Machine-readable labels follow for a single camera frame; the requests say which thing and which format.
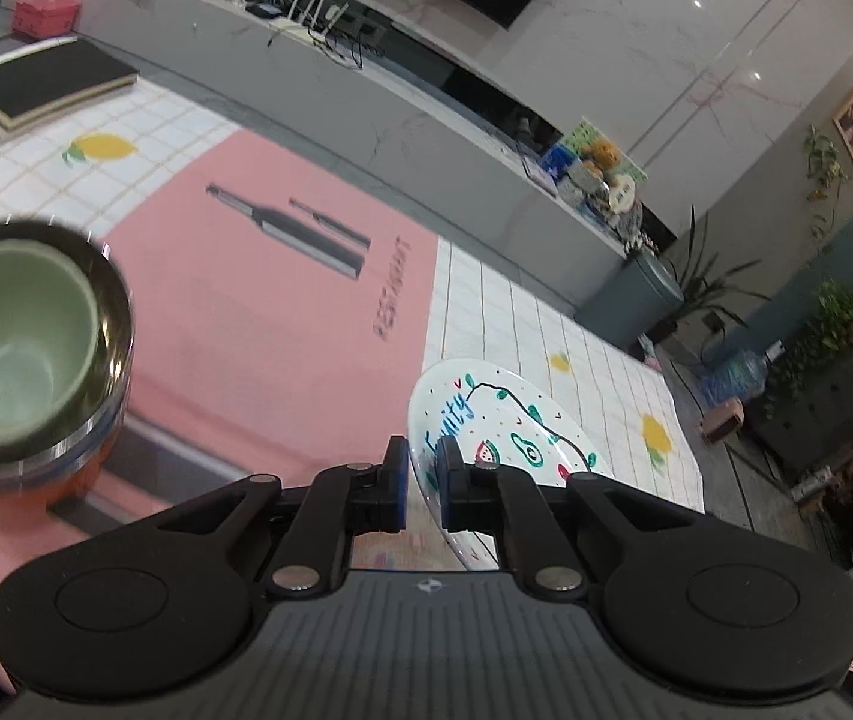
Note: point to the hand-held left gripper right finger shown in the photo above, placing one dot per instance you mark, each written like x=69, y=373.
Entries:
x=447, y=493

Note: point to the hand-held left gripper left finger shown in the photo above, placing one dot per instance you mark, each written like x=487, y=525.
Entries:
x=396, y=486

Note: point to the white patterned plate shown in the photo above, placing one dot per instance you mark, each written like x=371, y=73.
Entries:
x=516, y=420

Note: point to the green cup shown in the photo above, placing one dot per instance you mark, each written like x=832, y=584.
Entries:
x=116, y=322

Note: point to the green ceramic bowl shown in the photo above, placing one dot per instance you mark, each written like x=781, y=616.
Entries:
x=14, y=330

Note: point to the checkered lemon print tablecloth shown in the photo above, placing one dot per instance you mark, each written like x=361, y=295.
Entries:
x=606, y=390

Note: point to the pink placemat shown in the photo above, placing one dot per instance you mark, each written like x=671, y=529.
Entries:
x=246, y=360

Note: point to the grey-green trash bin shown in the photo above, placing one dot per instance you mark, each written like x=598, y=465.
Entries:
x=629, y=300

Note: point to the blue water jug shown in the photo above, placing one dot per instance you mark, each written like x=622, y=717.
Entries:
x=734, y=379

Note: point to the tall potted plant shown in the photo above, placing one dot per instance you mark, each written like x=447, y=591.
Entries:
x=704, y=277

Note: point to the orange steel-rimmed bowl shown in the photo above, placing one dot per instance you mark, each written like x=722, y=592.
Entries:
x=59, y=481

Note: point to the white round hand fan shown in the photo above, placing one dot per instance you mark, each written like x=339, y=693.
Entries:
x=621, y=191

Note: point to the blue box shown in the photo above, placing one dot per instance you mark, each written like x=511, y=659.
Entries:
x=558, y=160

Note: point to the white tv console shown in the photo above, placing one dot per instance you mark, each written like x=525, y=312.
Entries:
x=396, y=112

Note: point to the orange plush bear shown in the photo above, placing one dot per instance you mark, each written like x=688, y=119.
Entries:
x=603, y=151

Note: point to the green patterned box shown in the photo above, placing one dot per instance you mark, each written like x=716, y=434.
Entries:
x=580, y=136

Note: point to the dark cabinet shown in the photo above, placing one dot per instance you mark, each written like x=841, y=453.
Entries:
x=831, y=465

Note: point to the green leafy houseplant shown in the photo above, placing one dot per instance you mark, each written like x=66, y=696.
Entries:
x=839, y=330

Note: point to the white router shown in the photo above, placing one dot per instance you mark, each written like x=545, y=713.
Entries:
x=310, y=19

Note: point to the hanging vine plant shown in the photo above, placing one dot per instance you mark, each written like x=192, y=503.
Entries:
x=824, y=172

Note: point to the black book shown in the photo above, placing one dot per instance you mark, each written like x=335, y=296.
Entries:
x=44, y=79

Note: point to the red box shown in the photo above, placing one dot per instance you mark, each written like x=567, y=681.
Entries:
x=44, y=11

